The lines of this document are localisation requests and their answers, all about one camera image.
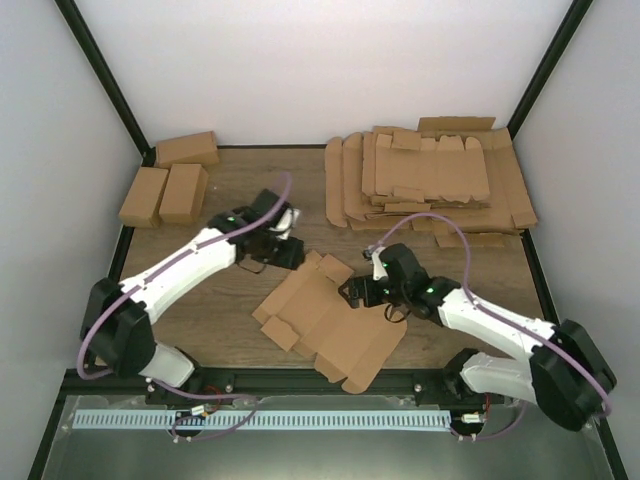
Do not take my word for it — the black corner post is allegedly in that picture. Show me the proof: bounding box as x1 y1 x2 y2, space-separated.
54 0 155 167
507 0 593 139

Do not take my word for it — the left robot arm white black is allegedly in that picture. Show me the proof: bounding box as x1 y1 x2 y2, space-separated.
79 189 305 404

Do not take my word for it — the stack of flat cardboard sheets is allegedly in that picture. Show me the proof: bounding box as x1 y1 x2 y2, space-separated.
324 117 538 248

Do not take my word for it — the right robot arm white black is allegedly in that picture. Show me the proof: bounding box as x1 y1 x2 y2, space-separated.
338 243 617 431

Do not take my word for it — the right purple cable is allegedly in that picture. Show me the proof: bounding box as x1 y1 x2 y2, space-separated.
364 212 614 444

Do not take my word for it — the right black corner post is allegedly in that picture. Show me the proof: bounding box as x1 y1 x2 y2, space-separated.
507 0 593 139

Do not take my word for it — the cardboard box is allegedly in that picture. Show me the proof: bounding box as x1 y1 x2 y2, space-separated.
119 167 169 228
252 251 407 394
159 164 209 224
155 131 220 168

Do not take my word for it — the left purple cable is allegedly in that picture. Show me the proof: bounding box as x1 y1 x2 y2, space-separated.
75 171 294 444

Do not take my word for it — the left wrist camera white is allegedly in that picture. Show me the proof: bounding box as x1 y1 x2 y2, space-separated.
275 208 301 234

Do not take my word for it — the purple cable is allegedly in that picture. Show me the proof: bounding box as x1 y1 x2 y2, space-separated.
75 171 294 444
364 212 614 444

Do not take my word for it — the light blue slotted cable duct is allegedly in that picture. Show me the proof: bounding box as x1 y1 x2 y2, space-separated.
72 409 451 432

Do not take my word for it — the black aluminium frame rail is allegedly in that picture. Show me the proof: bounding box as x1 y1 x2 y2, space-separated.
59 365 596 401

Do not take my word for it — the folded cardboard box back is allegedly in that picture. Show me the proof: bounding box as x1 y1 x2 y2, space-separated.
155 131 220 168

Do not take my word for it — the left black corner post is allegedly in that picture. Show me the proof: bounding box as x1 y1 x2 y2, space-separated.
54 0 155 167

